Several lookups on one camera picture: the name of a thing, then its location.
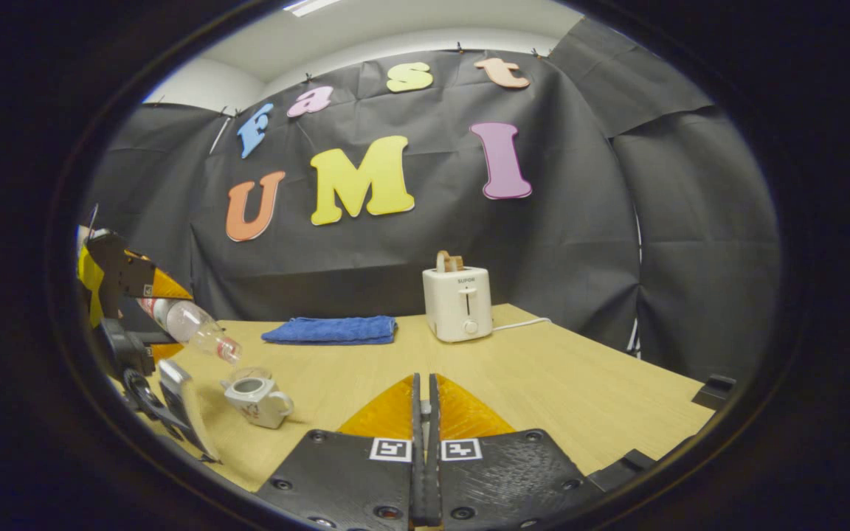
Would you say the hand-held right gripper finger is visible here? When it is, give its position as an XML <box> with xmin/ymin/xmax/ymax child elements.
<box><xmin>429</xmin><ymin>372</ymin><xmax>607</xmax><ymax>531</ymax></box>
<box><xmin>255</xmin><ymin>372</ymin><xmax>424</xmax><ymax>531</ymax></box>

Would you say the clear water bottle red label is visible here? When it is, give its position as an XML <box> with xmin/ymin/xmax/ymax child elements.
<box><xmin>137</xmin><ymin>297</ymin><xmax>243</xmax><ymax>366</ymax></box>

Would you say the white ceramic teacup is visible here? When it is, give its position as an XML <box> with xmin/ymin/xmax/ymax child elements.
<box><xmin>220</xmin><ymin>375</ymin><xmax>295</xmax><ymax>430</ymax></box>

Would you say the blue folded towel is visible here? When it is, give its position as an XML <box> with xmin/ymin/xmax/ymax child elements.
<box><xmin>261</xmin><ymin>316</ymin><xmax>398</xmax><ymax>346</ymax></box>

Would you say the white toaster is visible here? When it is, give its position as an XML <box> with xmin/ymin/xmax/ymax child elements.
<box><xmin>422</xmin><ymin>267</ymin><xmax>494</xmax><ymax>344</ymax></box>

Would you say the black backdrop cloth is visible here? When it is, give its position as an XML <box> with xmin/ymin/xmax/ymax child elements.
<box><xmin>82</xmin><ymin>18</ymin><xmax>784</xmax><ymax>384</ymax></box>

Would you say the ceiling light panel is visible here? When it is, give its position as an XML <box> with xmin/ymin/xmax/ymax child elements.
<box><xmin>283</xmin><ymin>0</ymin><xmax>342</xmax><ymax>18</ymax></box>

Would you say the white toaster cable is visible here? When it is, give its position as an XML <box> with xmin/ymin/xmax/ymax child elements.
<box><xmin>491</xmin><ymin>317</ymin><xmax>553</xmax><ymax>333</ymax></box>

